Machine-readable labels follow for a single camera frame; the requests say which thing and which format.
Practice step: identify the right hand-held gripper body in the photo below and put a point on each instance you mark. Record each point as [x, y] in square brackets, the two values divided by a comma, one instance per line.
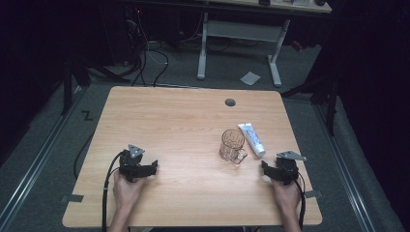
[285, 167]

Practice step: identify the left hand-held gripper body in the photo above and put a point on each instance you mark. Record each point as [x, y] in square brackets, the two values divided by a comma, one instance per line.
[131, 162]

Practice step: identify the person's right hand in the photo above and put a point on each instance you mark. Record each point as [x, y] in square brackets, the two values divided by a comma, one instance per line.
[286, 195]

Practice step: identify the person's left hand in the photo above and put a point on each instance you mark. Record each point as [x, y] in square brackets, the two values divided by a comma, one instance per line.
[127, 190]

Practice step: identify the white toothpaste tube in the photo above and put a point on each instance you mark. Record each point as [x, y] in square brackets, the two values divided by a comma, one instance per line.
[253, 138]

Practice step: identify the clear glass mug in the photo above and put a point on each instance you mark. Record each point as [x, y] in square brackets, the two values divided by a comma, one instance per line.
[232, 146]

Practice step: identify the grey tape piece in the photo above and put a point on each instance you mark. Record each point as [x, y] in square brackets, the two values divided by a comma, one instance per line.
[313, 194]
[76, 198]

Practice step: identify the black metal stand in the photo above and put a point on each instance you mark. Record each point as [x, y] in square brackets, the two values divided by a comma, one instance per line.
[330, 106]
[67, 87]

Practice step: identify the grey paper sheet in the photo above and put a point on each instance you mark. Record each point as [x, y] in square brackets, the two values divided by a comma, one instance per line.
[250, 78]

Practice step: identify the white-legged desk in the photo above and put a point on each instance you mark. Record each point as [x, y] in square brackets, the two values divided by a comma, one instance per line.
[241, 30]

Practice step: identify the metal floor rail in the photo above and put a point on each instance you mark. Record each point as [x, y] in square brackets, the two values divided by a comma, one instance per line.
[345, 167]
[38, 161]

